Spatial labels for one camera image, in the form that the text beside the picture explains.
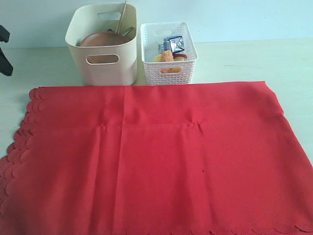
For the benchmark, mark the red sausage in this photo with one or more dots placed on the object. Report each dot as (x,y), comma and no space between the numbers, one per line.
(183,55)

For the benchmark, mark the yellow cheese wedge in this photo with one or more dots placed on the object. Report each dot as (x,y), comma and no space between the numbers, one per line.
(174,70)

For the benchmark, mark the blue white milk carton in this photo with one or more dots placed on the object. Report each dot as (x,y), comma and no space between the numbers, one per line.
(175,44)

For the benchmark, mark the white perforated plastic basket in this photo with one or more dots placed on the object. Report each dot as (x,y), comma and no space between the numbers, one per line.
(152,35)

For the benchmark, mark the cream plastic storage bin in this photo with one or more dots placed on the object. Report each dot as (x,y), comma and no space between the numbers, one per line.
(110,17)

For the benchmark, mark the yellow lemon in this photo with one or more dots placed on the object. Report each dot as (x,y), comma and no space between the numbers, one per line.
(157,58)

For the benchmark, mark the red scalloped tablecloth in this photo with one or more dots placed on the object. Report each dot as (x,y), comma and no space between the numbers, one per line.
(201,159)

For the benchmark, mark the fried chicken nugget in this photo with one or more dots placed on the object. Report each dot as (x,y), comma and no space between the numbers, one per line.
(166,56)

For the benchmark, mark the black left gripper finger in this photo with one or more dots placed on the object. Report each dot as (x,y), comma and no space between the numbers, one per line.
(5,67)
(4,34)

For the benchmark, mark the brown round plate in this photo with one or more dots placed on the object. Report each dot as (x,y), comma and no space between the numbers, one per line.
(101,39)

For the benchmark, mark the metal butter knife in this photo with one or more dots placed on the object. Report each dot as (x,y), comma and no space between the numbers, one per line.
(128,31)

